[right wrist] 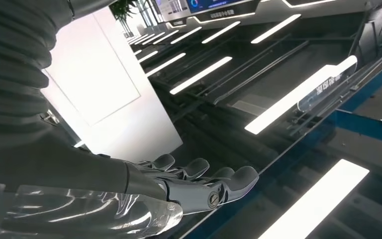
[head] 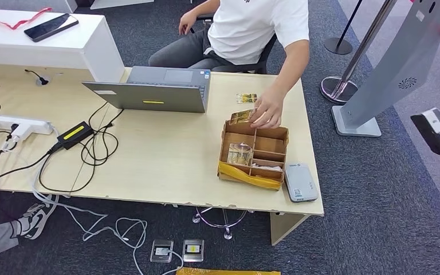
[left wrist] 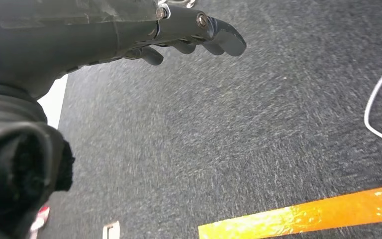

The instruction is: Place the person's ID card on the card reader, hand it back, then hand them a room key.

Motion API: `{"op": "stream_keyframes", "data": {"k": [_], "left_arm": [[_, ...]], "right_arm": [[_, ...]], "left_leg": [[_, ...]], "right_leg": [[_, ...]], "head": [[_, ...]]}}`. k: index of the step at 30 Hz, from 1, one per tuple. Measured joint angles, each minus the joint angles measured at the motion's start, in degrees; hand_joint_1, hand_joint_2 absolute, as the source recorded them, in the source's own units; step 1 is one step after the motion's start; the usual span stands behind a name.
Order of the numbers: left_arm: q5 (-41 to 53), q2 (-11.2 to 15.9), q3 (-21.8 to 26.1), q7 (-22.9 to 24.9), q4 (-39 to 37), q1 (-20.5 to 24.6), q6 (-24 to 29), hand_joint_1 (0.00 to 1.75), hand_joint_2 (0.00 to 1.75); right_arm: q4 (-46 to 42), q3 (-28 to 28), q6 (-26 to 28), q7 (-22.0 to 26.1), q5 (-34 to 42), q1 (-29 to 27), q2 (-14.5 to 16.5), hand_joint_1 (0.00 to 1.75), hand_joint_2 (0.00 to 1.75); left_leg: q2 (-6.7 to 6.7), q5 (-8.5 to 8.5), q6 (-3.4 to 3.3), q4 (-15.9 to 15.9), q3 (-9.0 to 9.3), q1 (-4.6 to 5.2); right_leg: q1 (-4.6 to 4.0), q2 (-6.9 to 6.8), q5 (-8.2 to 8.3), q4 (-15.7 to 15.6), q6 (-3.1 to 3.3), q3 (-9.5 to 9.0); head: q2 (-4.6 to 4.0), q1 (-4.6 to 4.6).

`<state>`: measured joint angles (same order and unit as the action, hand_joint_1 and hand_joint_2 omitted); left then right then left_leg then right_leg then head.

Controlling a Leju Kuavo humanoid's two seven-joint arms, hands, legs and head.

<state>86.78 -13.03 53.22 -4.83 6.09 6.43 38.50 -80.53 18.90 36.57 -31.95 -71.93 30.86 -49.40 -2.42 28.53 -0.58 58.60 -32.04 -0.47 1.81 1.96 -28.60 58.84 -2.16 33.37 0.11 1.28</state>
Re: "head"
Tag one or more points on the person's left hand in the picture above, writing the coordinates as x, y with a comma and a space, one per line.
269, 110

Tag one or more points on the person's right hand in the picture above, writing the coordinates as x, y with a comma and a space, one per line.
187, 22

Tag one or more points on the room key card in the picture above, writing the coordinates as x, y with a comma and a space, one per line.
241, 117

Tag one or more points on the person's left forearm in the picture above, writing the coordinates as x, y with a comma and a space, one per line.
290, 64

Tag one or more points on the person's right forearm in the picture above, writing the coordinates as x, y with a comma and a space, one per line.
204, 7

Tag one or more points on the person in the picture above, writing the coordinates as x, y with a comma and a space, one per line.
30, 222
250, 30

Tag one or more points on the white card reader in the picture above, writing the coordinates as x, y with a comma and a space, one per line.
300, 183

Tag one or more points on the cardboard organizer box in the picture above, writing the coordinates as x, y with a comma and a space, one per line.
271, 142

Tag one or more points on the white paper slip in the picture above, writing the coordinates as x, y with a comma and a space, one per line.
266, 166

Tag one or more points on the white board base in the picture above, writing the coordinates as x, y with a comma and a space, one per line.
120, 3

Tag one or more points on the chrome stanchion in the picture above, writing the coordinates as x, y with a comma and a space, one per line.
337, 91

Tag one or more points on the grey laptop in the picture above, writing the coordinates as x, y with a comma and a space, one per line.
151, 96

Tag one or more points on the black stanchion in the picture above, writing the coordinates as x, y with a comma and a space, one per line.
337, 45

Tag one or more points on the wooden desk side panel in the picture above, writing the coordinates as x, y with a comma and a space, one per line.
282, 227

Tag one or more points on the chrome stool base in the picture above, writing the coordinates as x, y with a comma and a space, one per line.
227, 235

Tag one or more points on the grey kiosk stand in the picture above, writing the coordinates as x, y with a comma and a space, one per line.
394, 64

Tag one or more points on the black smartphone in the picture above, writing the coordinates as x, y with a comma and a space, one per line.
50, 27

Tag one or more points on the black power brick yellow label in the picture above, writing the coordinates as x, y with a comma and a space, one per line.
74, 133

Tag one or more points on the floor socket with yellow label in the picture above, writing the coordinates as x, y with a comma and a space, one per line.
193, 249

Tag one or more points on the grey cabinet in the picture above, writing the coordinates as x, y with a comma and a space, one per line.
26, 4

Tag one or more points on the yellow floor tape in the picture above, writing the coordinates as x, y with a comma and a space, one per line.
228, 271

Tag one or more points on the floor socket with white plug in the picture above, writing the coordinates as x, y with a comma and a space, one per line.
162, 250

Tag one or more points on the white power strip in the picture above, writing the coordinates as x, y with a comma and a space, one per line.
17, 122

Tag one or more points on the white plug adapter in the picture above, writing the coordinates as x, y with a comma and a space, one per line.
22, 133

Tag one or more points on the black camera bracket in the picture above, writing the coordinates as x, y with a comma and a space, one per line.
432, 140

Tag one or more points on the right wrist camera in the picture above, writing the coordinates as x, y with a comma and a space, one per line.
436, 120

